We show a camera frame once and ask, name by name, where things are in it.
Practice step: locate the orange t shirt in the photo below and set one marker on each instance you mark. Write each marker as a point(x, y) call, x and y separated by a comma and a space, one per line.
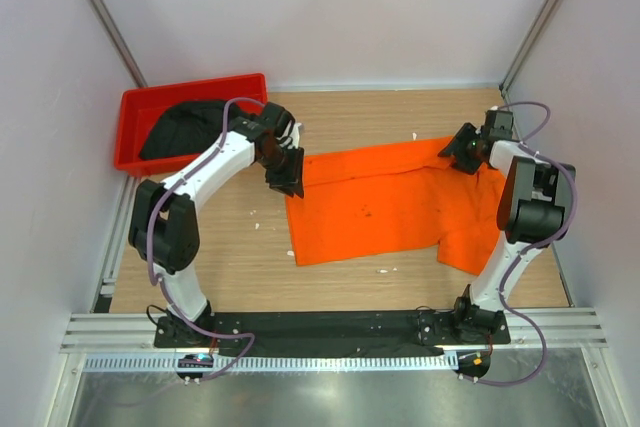
point(393, 198)

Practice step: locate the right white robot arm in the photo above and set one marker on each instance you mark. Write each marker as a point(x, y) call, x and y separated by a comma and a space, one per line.
point(537, 205)

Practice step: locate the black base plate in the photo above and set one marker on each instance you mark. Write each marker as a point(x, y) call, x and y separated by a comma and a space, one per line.
point(328, 333)

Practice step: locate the black t shirt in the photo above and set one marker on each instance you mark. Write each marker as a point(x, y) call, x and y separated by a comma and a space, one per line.
point(187, 128)

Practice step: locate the left corner aluminium post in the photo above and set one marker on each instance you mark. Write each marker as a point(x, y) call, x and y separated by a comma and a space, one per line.
point(112, 31)

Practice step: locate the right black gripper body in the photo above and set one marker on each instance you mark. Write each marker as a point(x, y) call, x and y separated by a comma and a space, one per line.
point(467, 157)

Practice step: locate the corner aluminium post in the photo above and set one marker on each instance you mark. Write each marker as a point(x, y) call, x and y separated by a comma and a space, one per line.
point(112, 31)
point(540, 23)

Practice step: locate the red plastic bin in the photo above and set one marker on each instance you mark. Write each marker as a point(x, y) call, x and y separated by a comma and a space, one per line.
point(141, 108)

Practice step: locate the slotted cable duct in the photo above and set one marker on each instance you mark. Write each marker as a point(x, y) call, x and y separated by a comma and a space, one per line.
point(184, 363)

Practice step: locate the right corner aluminium post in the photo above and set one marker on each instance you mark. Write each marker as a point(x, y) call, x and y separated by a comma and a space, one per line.
point(540, 23)

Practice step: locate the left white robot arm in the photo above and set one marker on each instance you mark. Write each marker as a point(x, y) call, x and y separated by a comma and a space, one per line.
point(164, 224)

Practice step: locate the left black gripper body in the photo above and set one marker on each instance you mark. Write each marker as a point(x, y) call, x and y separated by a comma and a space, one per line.
point(272, 164)

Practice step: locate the aluminium frame rail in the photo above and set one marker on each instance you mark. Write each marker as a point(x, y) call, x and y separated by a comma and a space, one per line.
point(561, 327)

